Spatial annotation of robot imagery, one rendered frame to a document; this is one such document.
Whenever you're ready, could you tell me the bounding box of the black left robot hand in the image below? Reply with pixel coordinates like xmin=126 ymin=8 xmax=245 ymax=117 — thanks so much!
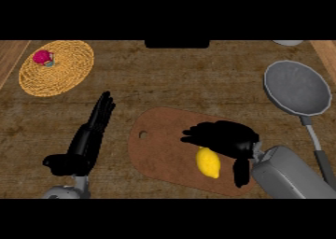
xmin=42 ymin=91 xmax=117 ymax=177

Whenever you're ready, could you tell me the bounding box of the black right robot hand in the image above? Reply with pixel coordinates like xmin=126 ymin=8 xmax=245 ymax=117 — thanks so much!
xmin=180 ymin=120 xmax=263 ymax=190

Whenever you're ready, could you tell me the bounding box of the pale grey round object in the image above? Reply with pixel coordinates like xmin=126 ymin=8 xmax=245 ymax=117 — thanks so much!
xmin=272 ymin=39 xmax=307 ymax=47

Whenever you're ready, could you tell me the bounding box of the yellow lemon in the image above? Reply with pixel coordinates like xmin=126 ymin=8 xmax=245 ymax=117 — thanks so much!
xmin=195 ymin=146 xmax=221 ymax=179

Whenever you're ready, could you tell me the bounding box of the pink cupcake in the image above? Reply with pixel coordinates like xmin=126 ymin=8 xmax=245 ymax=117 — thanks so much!
xmin=31 ymin=49 xmax=56 ymax=67

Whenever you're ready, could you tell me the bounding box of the brown wooden cutting board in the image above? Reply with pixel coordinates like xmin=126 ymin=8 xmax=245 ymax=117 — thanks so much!
xmin=127 ymin=106 xmax=260 ymax=197

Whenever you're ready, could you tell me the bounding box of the round woven wicker placemat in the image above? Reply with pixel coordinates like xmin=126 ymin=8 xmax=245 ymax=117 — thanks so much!
xmin=18 ymin=40 xmax=95 ymax=98

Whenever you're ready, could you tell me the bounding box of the grey frying pan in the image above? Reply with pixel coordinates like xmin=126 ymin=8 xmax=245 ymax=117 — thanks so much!
xmin=263 ymin=60 xmax=336 ymax=197

